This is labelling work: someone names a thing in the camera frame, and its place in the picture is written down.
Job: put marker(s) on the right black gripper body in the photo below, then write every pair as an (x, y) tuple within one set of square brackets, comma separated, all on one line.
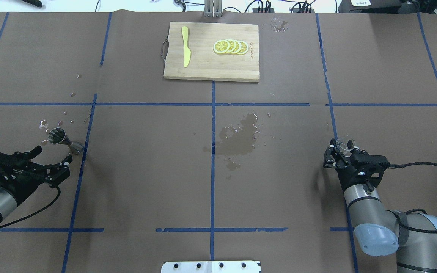
[(343, 168)]

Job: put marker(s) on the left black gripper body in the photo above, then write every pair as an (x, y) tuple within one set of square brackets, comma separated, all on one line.
[(24, 178)]

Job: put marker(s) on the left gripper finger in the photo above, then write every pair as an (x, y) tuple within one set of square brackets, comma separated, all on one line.
[(62, 164), (28, 155)]

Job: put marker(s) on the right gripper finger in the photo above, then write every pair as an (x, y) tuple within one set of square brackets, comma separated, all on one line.
[(356, 155), (330, 155)]

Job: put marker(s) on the small glass beaker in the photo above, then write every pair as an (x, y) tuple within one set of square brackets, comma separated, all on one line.
[(345, 144)]

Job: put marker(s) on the steel jigger measuring cup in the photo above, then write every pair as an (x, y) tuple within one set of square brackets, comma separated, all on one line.
[(58, 136)]

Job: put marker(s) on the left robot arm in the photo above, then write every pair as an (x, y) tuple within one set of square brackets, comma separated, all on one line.
[(8, 204)]

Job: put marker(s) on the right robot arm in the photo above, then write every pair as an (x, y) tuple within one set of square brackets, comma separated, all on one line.
[(410, 235)]

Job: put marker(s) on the lemon slice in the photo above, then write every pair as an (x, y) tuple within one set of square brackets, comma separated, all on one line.
[(232, 46), (244, 47), (221, 46), (237, 48)]

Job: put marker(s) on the black box with label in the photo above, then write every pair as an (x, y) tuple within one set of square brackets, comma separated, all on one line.
[(370, 6)]

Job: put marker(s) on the front lemon slice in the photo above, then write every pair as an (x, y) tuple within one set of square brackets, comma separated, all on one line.
[(221, 46)]

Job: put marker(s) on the wooden cutting board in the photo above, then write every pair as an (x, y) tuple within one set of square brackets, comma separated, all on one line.
[(205, 64)]

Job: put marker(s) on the yellow plastic knife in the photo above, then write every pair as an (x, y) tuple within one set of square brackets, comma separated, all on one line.
[(187, 51)]

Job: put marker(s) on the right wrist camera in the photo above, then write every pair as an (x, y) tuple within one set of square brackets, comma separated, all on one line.
[(373, 166)]

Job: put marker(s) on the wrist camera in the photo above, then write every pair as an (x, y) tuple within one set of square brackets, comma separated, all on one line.
[(10, 164), (373, 166)]

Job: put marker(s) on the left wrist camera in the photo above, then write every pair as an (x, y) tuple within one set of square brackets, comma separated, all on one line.
[(10, 164)]

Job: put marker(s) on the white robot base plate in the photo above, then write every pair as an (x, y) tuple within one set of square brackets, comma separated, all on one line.
[(225, 266)]

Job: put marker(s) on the aluminium frame post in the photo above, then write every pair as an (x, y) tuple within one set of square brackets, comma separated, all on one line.
[(213, 8)]

